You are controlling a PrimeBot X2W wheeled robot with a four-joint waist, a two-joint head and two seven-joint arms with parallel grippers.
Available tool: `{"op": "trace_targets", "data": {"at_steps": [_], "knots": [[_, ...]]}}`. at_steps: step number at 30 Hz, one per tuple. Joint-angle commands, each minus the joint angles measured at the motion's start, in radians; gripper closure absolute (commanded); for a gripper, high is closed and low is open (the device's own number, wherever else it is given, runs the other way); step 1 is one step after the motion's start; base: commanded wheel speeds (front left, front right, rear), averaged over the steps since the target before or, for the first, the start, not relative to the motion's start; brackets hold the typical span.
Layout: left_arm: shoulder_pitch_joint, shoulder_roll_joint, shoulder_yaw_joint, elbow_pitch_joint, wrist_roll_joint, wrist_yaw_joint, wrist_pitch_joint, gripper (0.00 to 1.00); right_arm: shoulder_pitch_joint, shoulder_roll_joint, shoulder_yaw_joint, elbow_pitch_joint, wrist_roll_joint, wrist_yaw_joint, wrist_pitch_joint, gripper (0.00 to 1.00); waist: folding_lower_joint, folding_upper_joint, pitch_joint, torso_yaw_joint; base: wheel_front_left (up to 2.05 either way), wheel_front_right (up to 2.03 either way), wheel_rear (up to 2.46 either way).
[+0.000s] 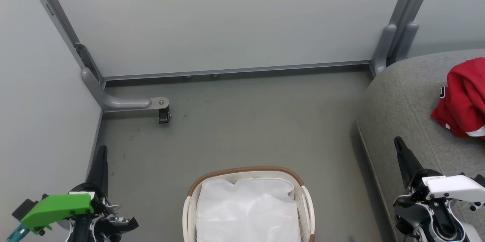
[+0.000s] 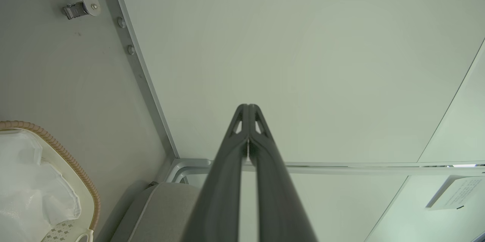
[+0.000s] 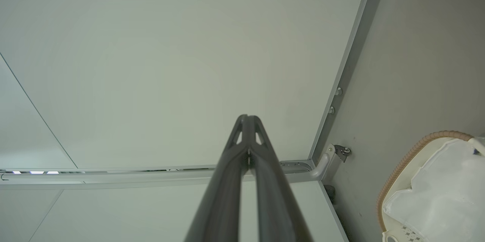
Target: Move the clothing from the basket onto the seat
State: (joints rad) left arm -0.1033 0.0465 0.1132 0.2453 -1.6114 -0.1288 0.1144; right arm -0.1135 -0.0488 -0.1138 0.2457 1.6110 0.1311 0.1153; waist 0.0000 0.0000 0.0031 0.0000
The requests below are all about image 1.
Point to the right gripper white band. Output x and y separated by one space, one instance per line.
451 189

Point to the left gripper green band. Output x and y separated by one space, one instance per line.
57 209

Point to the red sports jersey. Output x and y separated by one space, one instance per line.
464 102

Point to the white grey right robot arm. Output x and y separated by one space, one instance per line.
471 233

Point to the grey fabric sofa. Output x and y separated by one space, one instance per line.
405 105

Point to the grey partition foot leg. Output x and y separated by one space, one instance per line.
121 103

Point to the black caster wheel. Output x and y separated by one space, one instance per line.
164 115

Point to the white laundry basket brown rim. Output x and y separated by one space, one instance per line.
189 211

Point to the white basket liner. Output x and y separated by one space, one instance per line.
246 211

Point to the grey partition post with feet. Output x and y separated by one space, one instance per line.
401 18

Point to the grey slanted partition post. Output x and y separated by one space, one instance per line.
57 16

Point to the grey partition bottom rail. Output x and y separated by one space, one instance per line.
235 71

